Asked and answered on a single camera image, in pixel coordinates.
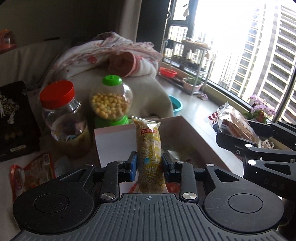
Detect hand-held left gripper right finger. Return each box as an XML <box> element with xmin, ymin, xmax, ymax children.
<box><xmin>161</xmin><ymin>153</ymin><xmax>242</xmax><ymax>202</ymax></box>

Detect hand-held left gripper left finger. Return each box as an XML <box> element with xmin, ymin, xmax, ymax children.
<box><xmin>58</xmin><ymin>151</ymin><xmax>137</xmax><ymax>202</ymax></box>

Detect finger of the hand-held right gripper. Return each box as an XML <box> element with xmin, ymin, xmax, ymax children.
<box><xmin>248</xmin><ymin>120</ymin><xmax>296</xmax><ymax>140</ymax></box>
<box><xmin>216</xmin><ymin>133</ymin><xmax>296</xmax><ymax>178</ymax></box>

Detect clear bread packet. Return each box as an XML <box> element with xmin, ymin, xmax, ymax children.
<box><xmin>204</xmin><ymin>101</ymin><xmax>262</xmax><ymax>148</ymax></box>

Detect yellow grain snack packet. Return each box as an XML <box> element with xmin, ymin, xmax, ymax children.
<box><xmin>131</xmin><ymin>116</ymin><xmax>169</xmax><ymax>194</ymax></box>

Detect pink cardboard box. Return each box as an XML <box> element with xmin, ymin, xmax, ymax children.
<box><xmin>93</xmin><ymin>115</ymin><xmax>244</xmax><ymax>193</ymax></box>

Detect purple flower plant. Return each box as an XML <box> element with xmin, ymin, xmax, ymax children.
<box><xmin>245</xmin><ymin>94</ymin><xmax>277</xmax><ymax>124</ymax></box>

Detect teal plastic basin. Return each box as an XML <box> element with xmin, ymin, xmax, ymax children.
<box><xmin>167</xmin><ymin>94</ymin><xmax>183</xmax><ymax>116</ymax></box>

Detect green candy dispenser yellow balls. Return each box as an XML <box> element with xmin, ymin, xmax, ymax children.
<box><xmin>89</xmin><ymin>75</ymin><xmax>134</xmax><ymax>128</ymax></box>

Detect potted plant in pink pot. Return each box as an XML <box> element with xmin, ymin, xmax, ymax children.
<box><xmin>182</xmin><ymin>76</ymin><xmax>203</xmax><ymax>92</ymax></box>

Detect clear jar with red lid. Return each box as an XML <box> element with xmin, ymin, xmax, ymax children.
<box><xmin>39</xmin><ymin>80</ymin><xmax>90</xmax><ymax>144</ymax></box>

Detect red plastic basin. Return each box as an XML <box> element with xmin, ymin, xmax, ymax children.
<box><xmin>159</xmin><ymin>67</ymin><xmax>178</xmax><ymax>78</ymax></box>

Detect metal plant rack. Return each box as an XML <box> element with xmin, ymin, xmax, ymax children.
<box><xmin>161</xmin><ymin>38</ymin><xmax>211</xmax><ymax>93</ymax></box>

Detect white and red snack packet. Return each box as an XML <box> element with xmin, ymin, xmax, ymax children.
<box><xmin>9</xmin><ymin>152</ymin><xmax>56</xmax><ymax>202</ymax></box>

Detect floral blanket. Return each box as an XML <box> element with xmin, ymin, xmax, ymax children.
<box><xmin>49</xmin><ymin>32</ymin><xmax>163</xmax><ymax>80</ymax></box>

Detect black tree print snack bag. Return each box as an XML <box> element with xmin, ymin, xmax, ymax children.
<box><xmin>0</xmin><ymin>80</ymin><xmax>42</xmax><ymax>163</ymax></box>

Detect grey sofa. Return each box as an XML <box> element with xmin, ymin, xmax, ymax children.
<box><xmin>0</xmin><ymin>39</ymin><xmax>174</xmax><ymax>121</ymax></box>

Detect orange toy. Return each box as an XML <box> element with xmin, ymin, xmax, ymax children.
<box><xmin>0</xmin><ymin>29</ymin><xmax>17</xmax><ymax>53</ymax></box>

